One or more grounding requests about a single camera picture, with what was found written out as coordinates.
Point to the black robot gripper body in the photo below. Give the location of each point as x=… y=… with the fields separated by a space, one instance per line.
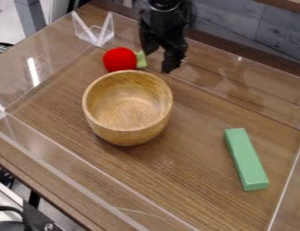
x=164 y=18

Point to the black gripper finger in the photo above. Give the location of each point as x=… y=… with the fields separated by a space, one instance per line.
x=172 y=58
x=147 y=41

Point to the red plush fruit green leaf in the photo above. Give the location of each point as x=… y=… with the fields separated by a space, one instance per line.
x=121 y=58

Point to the round wooden bowl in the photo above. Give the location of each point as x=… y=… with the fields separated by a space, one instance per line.
x=127 y=105

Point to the grey pillar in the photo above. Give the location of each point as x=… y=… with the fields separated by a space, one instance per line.
x=31 y=16

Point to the green rectangular block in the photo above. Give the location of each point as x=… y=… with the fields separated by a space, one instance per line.
x=247 y=164

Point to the black metal stand base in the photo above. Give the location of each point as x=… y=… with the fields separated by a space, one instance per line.
x=20 y=217

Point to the clear acrylic corner bracket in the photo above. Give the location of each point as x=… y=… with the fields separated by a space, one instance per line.
x=93 y=34

